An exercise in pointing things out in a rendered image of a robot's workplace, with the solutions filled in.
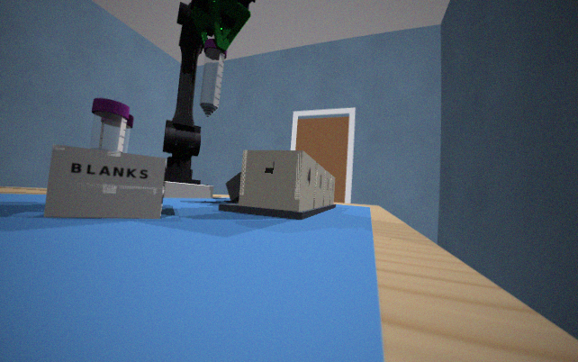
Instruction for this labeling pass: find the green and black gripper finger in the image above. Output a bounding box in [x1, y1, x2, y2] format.
[191, 6, 231, 50]
[208, 0, 251, 52]

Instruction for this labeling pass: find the blue flat mat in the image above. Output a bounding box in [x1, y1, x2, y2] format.
[0, 194, 384, 362]

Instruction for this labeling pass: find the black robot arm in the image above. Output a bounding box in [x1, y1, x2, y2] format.
[163, 2, 203, 185]

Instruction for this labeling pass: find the grey button housing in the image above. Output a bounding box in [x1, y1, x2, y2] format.
[224, 172, 241, 204]

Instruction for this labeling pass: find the white bucket adapter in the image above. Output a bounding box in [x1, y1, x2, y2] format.
[313, 163, 325, 208]
[239, 150, 316, 212]
[323, 170, 331, 206]
[330, 175, 335, 205]

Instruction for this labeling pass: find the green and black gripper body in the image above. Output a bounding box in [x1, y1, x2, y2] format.
[191, 0, 256, 29]

